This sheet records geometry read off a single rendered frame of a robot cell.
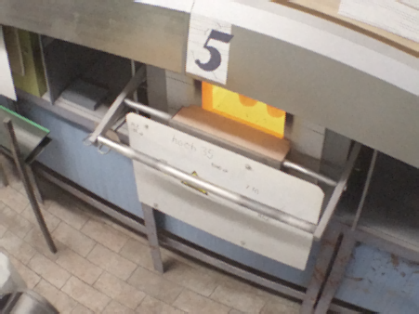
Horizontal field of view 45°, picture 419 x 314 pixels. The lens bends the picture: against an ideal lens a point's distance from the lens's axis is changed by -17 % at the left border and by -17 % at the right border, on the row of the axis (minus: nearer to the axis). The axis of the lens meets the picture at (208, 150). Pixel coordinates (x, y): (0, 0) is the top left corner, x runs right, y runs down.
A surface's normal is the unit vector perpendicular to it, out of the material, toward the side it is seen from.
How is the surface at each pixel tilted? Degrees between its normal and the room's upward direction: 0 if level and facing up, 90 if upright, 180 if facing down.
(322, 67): 80
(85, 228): 0
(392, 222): 0
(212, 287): 0
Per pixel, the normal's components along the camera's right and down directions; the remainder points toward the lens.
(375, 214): -0.01, -0.70
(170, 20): -0.49, 0.49
